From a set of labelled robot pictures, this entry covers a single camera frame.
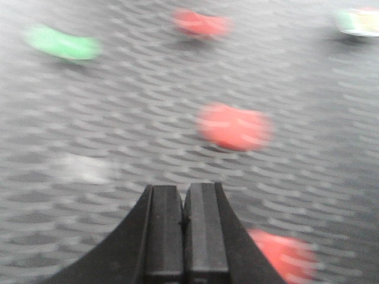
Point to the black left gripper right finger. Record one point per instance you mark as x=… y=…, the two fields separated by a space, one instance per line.
x=217 y=247

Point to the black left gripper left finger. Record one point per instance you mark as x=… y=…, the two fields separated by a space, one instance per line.
x=146 y=247

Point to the large red push button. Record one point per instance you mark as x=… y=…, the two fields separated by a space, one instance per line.
x=234 y=128

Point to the upper red push button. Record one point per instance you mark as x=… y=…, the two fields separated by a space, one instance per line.
x=195 y=24

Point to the green push button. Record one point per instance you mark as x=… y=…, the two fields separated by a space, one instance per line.
x=59 y=44

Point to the black perforated pegboard panel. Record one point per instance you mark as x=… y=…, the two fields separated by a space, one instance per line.
x=80 y=139

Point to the white rocker switch red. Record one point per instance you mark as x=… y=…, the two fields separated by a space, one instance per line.
x=292 y=258

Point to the yellow toggle switch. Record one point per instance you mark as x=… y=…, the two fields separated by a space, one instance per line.
x=361 y=22

